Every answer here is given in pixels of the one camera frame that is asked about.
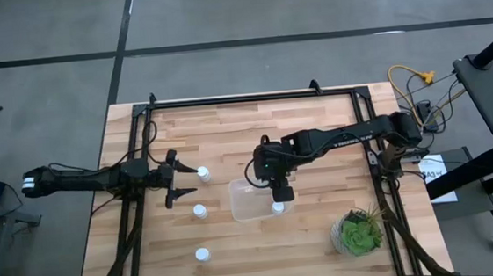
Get black aluminium table frame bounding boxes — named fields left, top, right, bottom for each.
left=92, top=72, right=421, bottom=276

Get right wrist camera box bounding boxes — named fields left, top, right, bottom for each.
left=271, top=185, right=296, bottom=204

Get succulent in white patterned pot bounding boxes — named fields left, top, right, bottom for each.
left=327, top=204, right=388, bottom=259

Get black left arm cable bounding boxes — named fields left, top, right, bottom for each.
left=45, top=120, right=163, bottom=179

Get black power adapter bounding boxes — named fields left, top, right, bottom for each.
left=415, top=99, right=440, bottom=135

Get black braided cable bundle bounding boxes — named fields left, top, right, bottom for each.
left=379, top=200, right=460, bottom=276
left=53, top=203, right=149, bottom=276

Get yellow extension cable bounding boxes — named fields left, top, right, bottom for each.
left=388, top=62, right=441, bottom=130

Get clear plastic basket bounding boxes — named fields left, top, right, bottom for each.
left=227, top=172, right=299, bottom=223

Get black stand legs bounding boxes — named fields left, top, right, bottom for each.
left=422, top=143, right=493, bottom=274

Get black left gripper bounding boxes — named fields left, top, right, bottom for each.
left=143, top=147, right=201, bottom=211

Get white paper sheet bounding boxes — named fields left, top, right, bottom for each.
left=417, top=151, right=460, bottom=207

